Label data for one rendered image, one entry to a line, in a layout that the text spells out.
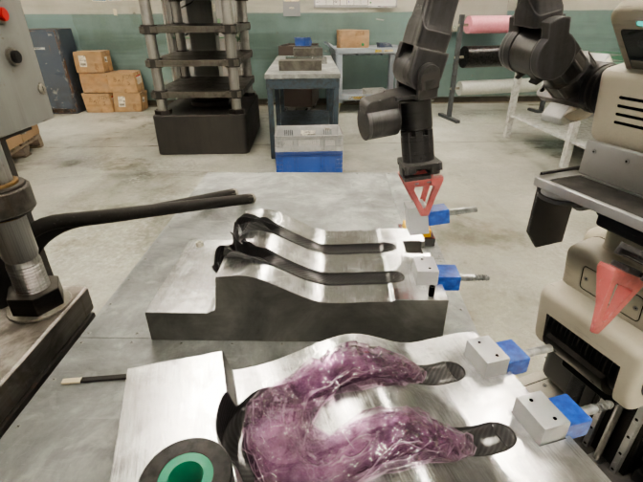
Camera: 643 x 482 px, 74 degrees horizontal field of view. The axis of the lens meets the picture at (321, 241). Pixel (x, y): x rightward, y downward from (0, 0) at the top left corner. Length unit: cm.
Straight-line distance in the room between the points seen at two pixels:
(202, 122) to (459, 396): 423
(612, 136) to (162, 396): 80
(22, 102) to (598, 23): 781
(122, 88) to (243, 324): 663
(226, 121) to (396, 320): 399
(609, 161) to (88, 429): 90
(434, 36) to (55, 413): 79
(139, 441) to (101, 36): 732
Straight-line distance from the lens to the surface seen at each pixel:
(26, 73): 122
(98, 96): 740
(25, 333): 97
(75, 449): 70
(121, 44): 757
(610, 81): 89
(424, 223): 82
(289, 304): 71
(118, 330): 86
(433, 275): 75
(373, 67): 715
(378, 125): 74
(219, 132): 462
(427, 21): 75
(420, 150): 78
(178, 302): 79
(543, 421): 60
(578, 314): 96
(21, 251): 95
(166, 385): 57
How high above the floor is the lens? 130
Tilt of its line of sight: 28 degrees down
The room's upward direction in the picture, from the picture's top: straight up
